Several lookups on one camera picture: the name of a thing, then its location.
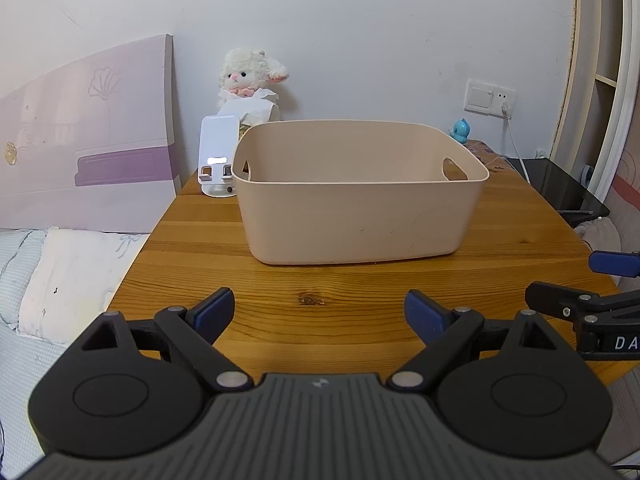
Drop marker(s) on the white phone stand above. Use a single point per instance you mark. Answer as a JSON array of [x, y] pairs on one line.
[[217, 150]]

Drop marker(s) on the light wooden shelf unit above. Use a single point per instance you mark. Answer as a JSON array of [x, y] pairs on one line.
[[600, 85]]

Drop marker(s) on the black glass side table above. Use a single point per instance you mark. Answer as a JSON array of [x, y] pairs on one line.
[[555, 185]]

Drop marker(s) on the white pillow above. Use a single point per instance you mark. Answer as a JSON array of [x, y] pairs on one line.
[[75, 280]]

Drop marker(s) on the beige plastic basket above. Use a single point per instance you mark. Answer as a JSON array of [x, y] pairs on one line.
[[350, 210]]

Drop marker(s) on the white wall switch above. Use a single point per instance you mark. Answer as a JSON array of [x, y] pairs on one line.
[[479, 96]]

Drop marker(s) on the purple flower table mat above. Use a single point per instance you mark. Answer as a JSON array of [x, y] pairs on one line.
[[487, 156]]

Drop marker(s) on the grey cloth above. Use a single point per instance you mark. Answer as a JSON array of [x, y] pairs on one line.
[[600, 240]]

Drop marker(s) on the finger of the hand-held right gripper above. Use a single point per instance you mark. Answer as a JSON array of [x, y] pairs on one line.
[[615, 263], [560, 297]]

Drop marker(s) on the white wall socket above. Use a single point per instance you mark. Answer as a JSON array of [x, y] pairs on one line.
[[504, 100]]

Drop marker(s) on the blue bird figurine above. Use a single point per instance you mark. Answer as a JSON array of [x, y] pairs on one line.
[[460, 131]]

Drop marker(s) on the light blue bed sheet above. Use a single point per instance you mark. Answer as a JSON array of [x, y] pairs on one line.
[[15, 280]]

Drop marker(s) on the white plush lamb toy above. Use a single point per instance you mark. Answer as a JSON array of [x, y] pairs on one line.
[[250, 80]]

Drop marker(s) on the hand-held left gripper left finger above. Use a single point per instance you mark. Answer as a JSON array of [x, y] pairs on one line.
[[214, 311]]

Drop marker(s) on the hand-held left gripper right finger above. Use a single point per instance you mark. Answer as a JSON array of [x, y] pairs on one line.
[[424, 312]]

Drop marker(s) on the lilac bed headboard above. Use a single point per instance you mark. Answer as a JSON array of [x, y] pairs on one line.
[[85, 135]]

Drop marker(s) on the dark tablet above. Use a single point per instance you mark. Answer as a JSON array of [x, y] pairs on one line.
[[580, 212]]

